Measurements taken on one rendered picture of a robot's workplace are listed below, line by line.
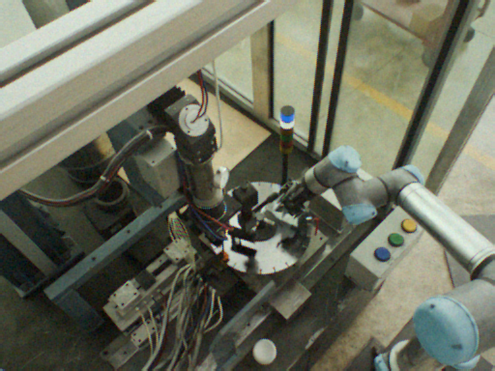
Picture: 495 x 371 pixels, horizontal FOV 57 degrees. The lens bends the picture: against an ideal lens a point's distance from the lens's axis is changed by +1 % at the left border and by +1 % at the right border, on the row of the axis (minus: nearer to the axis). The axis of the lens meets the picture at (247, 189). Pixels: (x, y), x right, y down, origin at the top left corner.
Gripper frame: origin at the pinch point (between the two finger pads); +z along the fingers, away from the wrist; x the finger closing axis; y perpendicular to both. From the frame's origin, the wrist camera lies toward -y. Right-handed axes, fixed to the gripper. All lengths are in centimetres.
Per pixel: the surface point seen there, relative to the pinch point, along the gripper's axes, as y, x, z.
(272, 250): 11.9, 6.1, 3.5
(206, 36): 70, -32, -87
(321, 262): -3.7, 25.8, 11.4
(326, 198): -16.0, 12.1, -1.1
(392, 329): -36, 92, 55
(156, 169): 38, -33, -27
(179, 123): 36, -35, -41
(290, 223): 1.2, 6.1, 0.9
